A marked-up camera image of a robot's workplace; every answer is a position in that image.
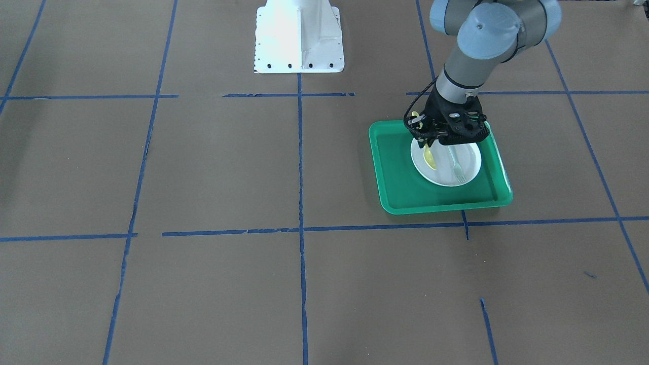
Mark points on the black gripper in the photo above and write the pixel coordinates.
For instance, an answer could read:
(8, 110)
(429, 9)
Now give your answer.
(435, 109)

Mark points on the yellow plastic spoon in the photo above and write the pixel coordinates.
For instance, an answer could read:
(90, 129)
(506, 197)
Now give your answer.
(428, 157)

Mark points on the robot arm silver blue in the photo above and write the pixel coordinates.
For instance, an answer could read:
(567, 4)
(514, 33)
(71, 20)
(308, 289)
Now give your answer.
(488, 33)

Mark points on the white round plate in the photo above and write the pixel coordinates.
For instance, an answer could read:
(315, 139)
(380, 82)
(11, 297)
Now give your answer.
(469, 156)

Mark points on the green plastic tray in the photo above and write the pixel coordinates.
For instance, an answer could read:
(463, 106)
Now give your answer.
(402, 190)

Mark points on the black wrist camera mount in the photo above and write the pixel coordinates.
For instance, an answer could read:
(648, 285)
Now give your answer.
(464, 128)

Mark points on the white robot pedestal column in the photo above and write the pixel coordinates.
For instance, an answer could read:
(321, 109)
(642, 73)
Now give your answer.
(298, 36)

